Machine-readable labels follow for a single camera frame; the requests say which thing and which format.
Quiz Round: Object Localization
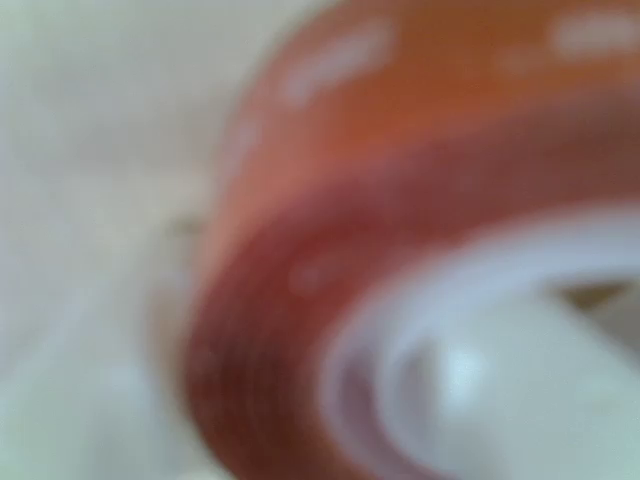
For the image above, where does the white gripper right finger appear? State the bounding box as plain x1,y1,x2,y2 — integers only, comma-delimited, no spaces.
387,292,640,480

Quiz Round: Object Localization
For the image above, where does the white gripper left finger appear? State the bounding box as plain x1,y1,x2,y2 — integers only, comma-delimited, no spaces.
0,344,214,480

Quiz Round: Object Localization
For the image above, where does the small red tape roll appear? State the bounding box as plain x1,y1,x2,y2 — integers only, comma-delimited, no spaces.
180,0,640,480

